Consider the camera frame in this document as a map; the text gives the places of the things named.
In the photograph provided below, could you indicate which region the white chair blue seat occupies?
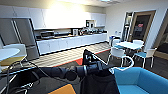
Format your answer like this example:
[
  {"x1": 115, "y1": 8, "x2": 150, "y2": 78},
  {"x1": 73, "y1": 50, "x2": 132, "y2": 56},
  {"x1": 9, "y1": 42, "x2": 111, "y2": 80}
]
[
  {"x1": 111, "y1": 38, "x2": 123, "y2": 48},
  {"x1": 134, "y1": 47, "x2": 158, "y2": 70}
]

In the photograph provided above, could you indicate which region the white square table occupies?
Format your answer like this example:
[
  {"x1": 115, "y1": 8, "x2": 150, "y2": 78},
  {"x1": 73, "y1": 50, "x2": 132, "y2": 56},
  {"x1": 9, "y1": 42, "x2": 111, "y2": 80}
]
[{"x1": 116, "y1": 40, "x2": 145, "y2": 52}]

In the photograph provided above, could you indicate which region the blue sofa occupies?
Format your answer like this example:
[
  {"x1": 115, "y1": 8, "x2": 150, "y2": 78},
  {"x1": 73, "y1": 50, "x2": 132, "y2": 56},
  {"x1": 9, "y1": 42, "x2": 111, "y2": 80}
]
[{"x1": 112, "y1": 66, "x2": 168, "y2": 94}]

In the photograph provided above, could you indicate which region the orange flat item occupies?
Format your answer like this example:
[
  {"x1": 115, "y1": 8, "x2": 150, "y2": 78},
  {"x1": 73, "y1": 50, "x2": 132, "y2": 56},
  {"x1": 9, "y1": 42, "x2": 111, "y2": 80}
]
[{"x1": 47, "y1": 83, "x2": 80, "y2": 94}]

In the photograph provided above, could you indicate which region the dark built-in appliance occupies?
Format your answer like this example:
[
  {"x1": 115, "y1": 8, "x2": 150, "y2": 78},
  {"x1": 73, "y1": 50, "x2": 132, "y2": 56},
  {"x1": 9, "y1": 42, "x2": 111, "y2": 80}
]
[{"x1": 85, "y1": 19, "x2": 96, "y2": 29}]

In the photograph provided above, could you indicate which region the wooden door red sign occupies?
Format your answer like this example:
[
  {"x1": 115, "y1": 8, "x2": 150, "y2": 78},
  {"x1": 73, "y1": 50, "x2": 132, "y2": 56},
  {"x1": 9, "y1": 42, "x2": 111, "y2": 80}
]
[{"x1": 127, "y1": 9, "x2": 157, "y2": 43}]

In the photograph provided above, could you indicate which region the black microwave oven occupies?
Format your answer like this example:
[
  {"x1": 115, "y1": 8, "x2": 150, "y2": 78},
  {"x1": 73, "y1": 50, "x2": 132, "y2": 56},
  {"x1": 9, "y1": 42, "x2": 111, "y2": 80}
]
[{"x1": 40, "y1": 30, "x2": 56, "y2": 40}]

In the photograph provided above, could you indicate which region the white chair yellow seat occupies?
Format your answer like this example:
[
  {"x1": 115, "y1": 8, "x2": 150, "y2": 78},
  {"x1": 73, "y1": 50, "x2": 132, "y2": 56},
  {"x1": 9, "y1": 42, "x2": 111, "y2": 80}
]
[{"x1": 0, "y1": 43, "x2": 30, "y2": 73}]

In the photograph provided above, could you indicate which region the stainless steel refrigerator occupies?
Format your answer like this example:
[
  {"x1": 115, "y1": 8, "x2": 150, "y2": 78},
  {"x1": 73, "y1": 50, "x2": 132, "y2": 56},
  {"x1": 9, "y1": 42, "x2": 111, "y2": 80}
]
[{"x1": 0, "y1": 17, "x2": 41, "y2": 62}]

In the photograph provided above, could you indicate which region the white round table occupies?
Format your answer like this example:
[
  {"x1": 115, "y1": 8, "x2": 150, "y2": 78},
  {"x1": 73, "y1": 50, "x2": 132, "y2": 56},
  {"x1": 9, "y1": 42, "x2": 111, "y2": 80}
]
[{"x1": 0, "y1": 47, "x2": 21, "y2": 63}]

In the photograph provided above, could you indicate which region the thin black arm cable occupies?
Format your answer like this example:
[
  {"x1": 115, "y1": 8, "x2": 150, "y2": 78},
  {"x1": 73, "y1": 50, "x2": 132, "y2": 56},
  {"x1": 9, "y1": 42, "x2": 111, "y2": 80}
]
[{"x1": 3, "y1": 59, "x2": 45, "y2": 94}]

